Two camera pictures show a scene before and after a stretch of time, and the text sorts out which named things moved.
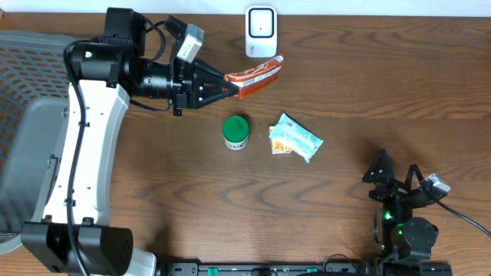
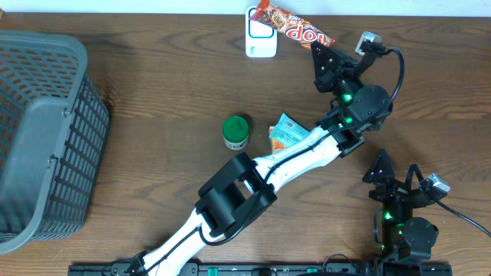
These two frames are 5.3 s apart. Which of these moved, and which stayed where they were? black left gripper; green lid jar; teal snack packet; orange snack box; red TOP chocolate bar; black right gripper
Moved: red TOP chocolate bar; black left gripper
Stayed: black right gripper; orange snack box; teal snack packet; green lid jar
